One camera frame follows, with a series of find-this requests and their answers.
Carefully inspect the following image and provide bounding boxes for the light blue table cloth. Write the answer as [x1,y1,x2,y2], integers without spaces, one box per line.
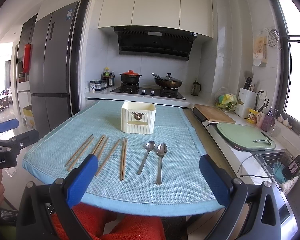
[22,100,221,217]

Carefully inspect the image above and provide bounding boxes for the dark french press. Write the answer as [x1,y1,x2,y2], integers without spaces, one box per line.
[191,80,202,96]

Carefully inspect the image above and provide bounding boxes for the red fire extinguisher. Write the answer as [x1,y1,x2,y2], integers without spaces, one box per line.
[23,44,32,73]

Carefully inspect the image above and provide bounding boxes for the black wok glass lid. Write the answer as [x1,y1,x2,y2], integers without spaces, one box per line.
[152,73,183,89]

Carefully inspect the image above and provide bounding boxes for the steel spoon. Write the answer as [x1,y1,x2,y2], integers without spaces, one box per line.
[137,140,155,175]
[156,143,167,185]

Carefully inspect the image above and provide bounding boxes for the cream utensil holder box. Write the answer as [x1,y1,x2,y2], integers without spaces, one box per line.
[121,101,156,134]

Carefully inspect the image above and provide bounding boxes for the smartphone in sink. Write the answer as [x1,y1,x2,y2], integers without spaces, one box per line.
[282,155,300,180]

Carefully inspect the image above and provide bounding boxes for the wooden cutting board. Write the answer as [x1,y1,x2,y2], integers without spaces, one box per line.
[193,104,236,124]

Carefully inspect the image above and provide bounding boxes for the condiment bottles group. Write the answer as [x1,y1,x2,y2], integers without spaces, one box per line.
[102,67,115,87]

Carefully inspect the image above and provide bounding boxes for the wire trivet hanging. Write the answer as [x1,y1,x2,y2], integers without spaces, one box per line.
[265,28,280,47]

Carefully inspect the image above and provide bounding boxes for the white upper cabinets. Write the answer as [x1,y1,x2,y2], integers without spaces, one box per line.
[98,0,213,37]

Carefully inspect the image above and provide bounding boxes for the black range hood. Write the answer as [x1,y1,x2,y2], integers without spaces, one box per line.
[114,25,198,61]

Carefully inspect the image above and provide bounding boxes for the yellow cardboard box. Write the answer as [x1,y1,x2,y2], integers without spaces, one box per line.
[23,105,36,130]

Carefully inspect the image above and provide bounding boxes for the grey refrigerator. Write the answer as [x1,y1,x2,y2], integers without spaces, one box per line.
[30,2,79,138]

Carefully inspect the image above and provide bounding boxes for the black gas stove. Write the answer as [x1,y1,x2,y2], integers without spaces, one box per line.
[110,83,186,100]

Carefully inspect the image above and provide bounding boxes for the red trousers legs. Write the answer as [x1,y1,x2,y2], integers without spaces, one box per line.
[51,202,167,240]

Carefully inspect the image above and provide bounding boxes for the yellow green bag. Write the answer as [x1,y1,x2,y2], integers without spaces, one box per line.
[215,87,237,111]

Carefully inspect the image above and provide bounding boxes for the wall calendar hanging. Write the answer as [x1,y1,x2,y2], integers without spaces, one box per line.
[253,31,267,67]

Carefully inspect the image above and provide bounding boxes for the black pot orange lid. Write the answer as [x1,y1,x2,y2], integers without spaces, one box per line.
[120,70,141,84]

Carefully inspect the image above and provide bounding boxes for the yellow cup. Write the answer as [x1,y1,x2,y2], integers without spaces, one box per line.
[247,108,259,124]

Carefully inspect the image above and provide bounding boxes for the white knife block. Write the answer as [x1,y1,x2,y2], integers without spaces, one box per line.
[235,88,257,119]

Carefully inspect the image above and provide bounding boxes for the purple cup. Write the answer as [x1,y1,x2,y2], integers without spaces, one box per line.
[261,107,277,132]

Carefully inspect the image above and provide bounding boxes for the green cutting board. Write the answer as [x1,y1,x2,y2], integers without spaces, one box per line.
[216,122,276,152]

